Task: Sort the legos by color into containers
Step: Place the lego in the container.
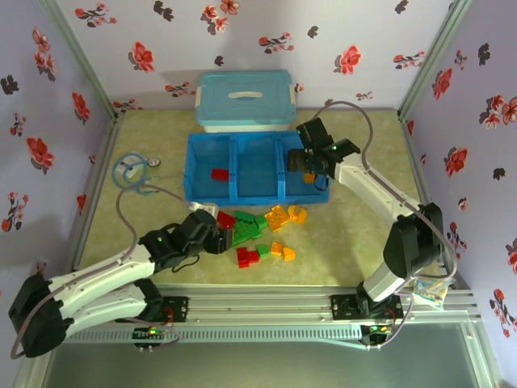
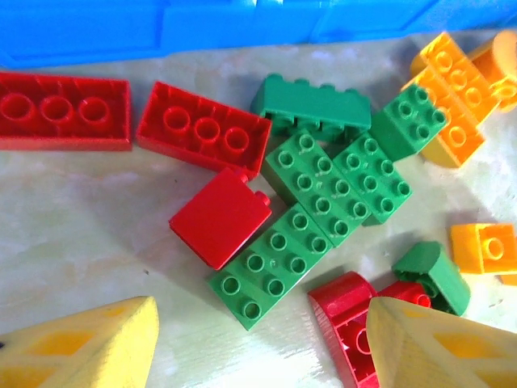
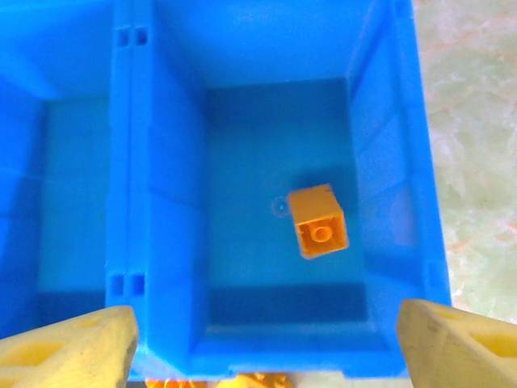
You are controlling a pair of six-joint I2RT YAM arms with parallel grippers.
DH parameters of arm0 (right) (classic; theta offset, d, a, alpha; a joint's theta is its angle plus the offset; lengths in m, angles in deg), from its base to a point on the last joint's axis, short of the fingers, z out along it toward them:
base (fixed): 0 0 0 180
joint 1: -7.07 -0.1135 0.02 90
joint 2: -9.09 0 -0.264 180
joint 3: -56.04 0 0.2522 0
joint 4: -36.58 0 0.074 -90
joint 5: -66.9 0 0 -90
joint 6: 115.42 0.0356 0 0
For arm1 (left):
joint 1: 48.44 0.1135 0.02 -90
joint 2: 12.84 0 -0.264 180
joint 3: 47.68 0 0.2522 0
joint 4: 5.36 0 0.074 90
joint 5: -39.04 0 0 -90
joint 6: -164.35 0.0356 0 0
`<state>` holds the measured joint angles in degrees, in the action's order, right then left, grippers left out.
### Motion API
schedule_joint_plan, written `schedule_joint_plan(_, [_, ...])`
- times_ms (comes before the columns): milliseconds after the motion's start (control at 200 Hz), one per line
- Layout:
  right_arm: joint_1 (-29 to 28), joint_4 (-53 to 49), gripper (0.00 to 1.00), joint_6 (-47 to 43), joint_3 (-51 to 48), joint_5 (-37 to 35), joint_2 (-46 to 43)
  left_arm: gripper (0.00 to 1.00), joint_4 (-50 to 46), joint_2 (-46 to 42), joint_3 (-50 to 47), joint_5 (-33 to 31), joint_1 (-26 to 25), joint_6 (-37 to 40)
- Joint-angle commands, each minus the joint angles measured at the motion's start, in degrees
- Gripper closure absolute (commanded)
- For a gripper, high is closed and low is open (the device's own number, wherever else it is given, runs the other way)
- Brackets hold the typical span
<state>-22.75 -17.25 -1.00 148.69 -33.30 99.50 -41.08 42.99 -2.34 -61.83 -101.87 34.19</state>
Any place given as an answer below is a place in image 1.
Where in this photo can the green lego plate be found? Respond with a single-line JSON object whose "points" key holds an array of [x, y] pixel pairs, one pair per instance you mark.
{"points": [[246, 233]]}

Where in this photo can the aluminium side rail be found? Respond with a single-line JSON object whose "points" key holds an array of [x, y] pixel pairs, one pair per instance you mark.
{"points": [[97, 178], [416, 161]]}

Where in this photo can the large orange lego brick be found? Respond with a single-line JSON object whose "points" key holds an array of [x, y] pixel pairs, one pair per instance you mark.
{"points": [[278, 218]]}

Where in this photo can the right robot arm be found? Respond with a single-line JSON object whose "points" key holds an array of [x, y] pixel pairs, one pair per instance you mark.
{"points": [[375, 182]]}

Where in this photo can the orange rounded lego piece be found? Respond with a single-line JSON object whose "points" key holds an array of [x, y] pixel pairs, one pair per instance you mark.
{"points": [[293, 209], [289, 253], [303, 217]]}

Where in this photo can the clear plastic bag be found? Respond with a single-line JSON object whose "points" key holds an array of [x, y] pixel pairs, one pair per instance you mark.
{"points": [[428, 293]]}

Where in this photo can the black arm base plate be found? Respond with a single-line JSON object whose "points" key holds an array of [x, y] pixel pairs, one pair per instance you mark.
{"points": [[341, 307], [177, 309]]}

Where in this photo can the blue lidded storage box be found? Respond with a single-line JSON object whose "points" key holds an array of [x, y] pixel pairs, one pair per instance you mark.
{"points": [[242, 109]]}

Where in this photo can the aluminium frame rail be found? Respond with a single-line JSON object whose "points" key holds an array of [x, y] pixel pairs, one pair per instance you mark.
{"points": [[258, 303]]}

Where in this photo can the blue stethoscope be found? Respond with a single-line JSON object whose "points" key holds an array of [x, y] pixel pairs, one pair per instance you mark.
{"points": [[154, 162]]}

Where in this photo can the green circuit board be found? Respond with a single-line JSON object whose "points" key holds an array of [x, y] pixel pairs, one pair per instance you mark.
{"points": [[377, 328], [151, 332]]}

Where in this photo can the aluminium frame post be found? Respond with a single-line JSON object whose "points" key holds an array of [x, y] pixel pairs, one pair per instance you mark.
{"points": [[81, 54], [435, 56]]}

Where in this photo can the blue three-compartment tray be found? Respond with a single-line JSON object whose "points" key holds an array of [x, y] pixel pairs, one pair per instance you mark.
{"points": [[258, 182]]}

